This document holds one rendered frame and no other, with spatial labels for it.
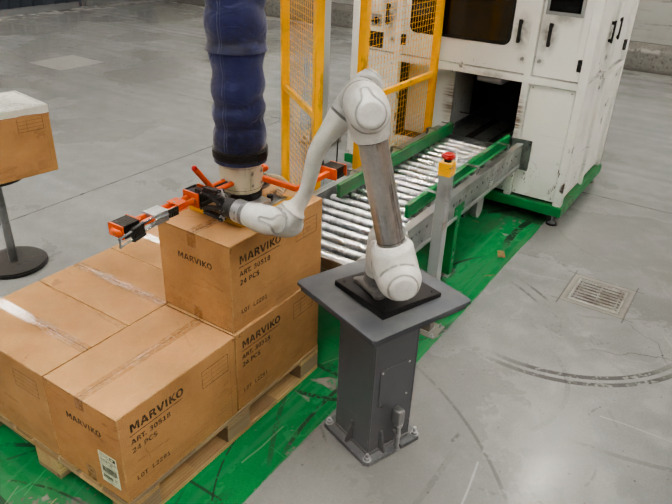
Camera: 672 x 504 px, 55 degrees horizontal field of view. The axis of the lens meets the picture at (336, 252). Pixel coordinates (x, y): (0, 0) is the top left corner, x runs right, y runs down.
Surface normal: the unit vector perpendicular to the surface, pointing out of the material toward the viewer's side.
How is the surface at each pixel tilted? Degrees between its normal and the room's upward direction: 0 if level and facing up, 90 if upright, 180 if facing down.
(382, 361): 90
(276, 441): 0
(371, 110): 81
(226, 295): 90
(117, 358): 0
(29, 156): 90
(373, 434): 90
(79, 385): 0
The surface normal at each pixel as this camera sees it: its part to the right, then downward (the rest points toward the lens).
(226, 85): -0.25, 0.21
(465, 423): 0.04, -0.88
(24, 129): 0.75, 0.34
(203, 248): -0.57, 0.37
